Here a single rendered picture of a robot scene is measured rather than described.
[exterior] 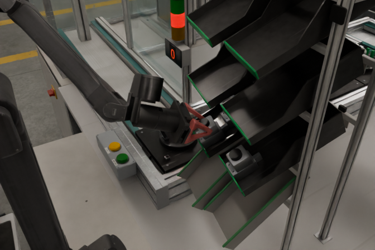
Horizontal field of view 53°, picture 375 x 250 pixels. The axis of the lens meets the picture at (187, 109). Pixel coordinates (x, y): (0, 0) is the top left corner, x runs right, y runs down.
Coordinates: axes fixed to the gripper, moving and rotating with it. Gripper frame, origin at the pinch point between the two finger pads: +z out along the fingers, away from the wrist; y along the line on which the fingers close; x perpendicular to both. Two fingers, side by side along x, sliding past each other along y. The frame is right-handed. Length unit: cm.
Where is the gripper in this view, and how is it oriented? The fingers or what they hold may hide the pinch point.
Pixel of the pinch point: (205, 126)
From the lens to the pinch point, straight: 98.1
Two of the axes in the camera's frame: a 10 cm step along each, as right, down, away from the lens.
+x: -3.9, 7.9, 4.7
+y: -2.9, -5.9, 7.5
